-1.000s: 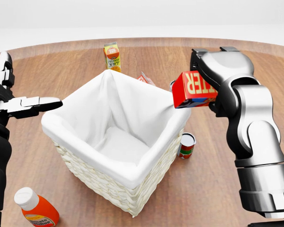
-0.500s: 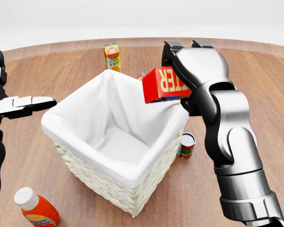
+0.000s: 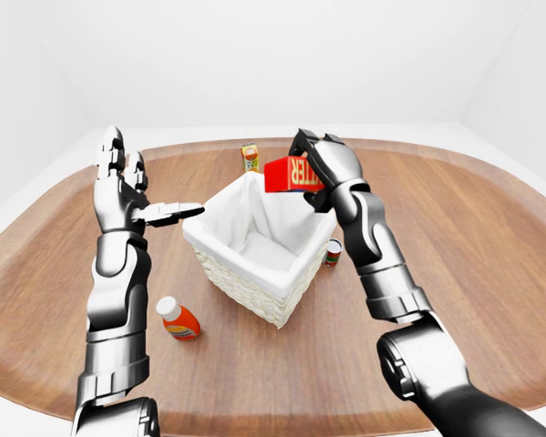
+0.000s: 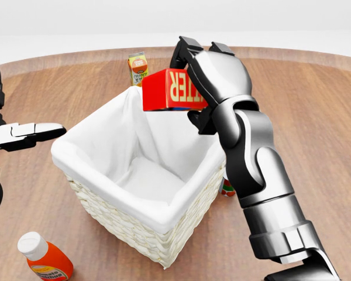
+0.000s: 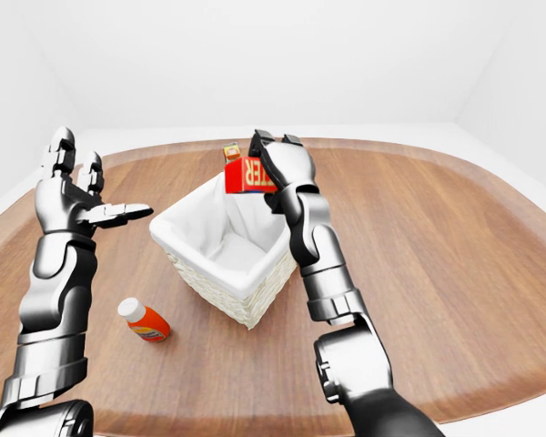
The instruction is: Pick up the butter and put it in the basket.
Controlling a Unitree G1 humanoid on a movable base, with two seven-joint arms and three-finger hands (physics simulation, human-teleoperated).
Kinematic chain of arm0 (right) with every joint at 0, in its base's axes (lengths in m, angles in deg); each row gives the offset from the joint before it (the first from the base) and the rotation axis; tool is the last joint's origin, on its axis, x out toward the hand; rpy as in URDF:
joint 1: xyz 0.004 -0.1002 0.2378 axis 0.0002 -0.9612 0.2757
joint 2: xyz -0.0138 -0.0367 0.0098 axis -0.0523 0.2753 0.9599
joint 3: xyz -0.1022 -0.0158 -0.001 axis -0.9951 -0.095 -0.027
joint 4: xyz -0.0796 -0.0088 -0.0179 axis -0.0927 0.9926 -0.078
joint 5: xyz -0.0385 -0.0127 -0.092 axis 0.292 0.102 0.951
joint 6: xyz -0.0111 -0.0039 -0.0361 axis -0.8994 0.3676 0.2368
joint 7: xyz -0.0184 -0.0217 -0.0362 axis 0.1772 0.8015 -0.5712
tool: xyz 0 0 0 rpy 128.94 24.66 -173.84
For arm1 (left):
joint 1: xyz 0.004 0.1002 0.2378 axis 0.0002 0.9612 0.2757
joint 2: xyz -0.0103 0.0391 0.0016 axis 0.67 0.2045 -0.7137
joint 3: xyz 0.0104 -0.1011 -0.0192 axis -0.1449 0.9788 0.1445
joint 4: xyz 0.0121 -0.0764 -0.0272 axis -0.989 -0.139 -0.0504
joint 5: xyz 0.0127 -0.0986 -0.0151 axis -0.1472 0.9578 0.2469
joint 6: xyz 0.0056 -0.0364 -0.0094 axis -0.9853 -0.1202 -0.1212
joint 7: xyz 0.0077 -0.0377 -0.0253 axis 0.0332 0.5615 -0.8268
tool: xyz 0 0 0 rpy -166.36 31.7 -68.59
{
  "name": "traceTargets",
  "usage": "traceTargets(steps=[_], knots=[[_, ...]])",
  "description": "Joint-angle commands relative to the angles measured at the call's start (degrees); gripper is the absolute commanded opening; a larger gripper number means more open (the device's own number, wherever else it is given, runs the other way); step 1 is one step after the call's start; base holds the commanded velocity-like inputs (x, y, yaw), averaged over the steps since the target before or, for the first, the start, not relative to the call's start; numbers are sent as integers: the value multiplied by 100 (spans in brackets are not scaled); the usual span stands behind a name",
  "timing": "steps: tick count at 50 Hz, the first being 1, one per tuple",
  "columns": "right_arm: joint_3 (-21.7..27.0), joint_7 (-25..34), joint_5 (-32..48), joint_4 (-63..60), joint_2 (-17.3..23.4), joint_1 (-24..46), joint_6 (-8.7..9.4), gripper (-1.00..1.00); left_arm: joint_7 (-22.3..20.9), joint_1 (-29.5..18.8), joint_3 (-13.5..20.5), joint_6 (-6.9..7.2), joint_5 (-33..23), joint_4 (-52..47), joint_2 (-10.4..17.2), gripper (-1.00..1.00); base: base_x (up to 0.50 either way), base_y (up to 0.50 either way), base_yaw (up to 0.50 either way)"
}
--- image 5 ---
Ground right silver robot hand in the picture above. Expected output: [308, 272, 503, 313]
[248, 128, 319, 217]

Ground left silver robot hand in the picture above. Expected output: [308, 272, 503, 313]
[34, 126, 155, 239]

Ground red butter box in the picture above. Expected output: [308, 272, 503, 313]
[224, 156, 279, 196]

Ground white wicker basket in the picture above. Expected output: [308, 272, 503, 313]
[148, 171, 298, 330]

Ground orange bottle with white cap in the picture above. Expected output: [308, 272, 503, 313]
[116, 297, 172, 344]

